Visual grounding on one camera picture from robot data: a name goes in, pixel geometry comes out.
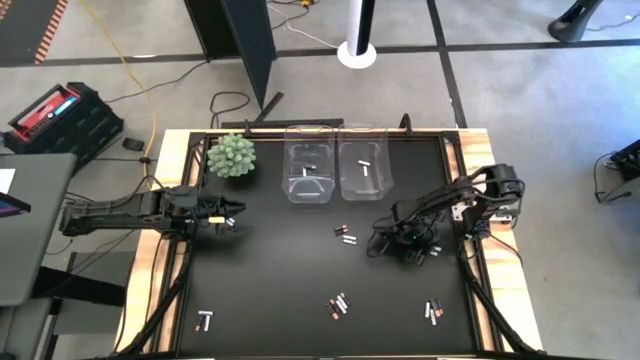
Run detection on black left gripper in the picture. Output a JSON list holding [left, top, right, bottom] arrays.
[[192, 195, 247, 236]]

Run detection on dark tablet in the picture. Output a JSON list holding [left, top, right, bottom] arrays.
[[0, 192, 32, 219]]

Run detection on green artificial plant grey pot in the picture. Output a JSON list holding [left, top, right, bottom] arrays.
[[206, 132, 258, 180]]

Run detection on yellow cable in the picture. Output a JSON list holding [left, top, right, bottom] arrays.
[[78, 0, 159, 189]]

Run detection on red tool case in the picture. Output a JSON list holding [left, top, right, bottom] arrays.
[[8, 84, 81, 143]]

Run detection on grey desk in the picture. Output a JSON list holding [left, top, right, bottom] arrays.
[[0, 152, 78, 307]]

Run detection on black looped floor cable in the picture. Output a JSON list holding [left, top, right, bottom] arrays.
[[208, 91, 251, 129]]

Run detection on black partition panel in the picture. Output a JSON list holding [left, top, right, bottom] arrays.
[[183, 0, 278, 110]]

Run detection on black equipment box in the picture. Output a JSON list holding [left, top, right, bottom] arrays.
[[609, 139, 640, 182]]

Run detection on black equipment cable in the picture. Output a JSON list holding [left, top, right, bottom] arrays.
[[593, 151, 632, 204]]

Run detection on white floor cable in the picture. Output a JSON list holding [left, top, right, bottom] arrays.
[[267, 2, 342, 51]]

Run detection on black chair base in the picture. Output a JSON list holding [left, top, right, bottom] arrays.
[[547, 0, 606, 44]]

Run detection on white pole with round base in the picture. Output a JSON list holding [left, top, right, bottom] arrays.
[[336, 0, 378, 70]]

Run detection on black and red toolbox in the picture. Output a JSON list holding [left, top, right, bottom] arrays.
[[2, 81, 125, 171]]

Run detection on long black floor cable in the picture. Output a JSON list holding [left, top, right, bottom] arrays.
[[103, 59, 210, 105]]

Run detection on clear plastic bin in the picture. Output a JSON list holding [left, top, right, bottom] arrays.
[[337, 123, 395, 202], [280, 124, 337, 205]]

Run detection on black mat orange striped edge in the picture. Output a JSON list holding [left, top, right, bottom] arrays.
[[0, 0, 70, 66]]

